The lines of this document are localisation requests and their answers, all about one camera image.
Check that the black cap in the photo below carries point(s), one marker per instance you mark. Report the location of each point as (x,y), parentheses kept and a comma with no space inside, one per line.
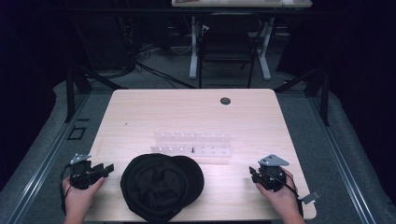
(162,186)

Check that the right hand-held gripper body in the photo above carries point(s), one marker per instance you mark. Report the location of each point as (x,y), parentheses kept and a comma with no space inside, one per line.
(272,175)

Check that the white-legged desk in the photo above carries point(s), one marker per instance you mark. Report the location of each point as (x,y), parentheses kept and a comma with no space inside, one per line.
(233,3)

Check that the black chair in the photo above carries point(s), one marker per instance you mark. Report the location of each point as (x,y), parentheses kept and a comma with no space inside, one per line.
(229,40)

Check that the dark curtain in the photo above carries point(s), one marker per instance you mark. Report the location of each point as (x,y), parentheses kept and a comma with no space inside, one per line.
(25,77)
(364,77)

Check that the black metal stand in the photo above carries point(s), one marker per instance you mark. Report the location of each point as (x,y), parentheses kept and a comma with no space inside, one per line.
(70,93)
(325,96)

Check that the person's left hand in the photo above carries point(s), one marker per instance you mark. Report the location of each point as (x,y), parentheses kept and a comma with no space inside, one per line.
(77,199)

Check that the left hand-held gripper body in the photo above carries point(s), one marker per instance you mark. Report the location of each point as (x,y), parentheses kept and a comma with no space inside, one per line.
(81,174)

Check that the aluminium floor rail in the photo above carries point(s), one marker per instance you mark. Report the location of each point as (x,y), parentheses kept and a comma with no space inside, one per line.
(342,161)
(46,161)

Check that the person's right hand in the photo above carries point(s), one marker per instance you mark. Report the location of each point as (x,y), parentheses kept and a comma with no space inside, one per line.
(281,199)

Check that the round grey table grommet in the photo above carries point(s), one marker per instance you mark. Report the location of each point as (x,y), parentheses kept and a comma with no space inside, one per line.
(225,100)

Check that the clear plastic rack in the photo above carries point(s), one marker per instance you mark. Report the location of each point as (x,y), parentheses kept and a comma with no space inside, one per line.
(193,144)

